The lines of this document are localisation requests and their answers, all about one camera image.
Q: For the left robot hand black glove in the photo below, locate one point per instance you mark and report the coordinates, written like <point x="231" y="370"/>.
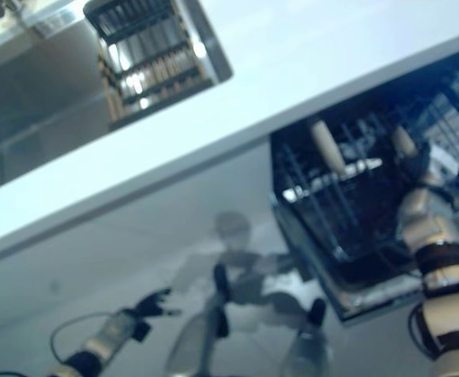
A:
<point x="154" y="304"/>

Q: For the right robot hand black glove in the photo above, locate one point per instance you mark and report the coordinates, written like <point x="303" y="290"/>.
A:
<point x="421" y="165"/>

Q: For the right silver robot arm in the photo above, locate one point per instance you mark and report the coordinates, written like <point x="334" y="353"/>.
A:
<point x="437" y="267"/>

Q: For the grey dishwasher door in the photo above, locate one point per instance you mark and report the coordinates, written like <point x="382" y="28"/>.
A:
<point x="331" y="282"/>

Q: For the stainless steel sink basin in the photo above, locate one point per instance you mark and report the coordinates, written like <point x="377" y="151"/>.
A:
<point x="37" y="98"/>

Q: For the black sink dish rack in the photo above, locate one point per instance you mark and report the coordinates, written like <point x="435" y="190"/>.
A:
<point x="150" y="59"/>

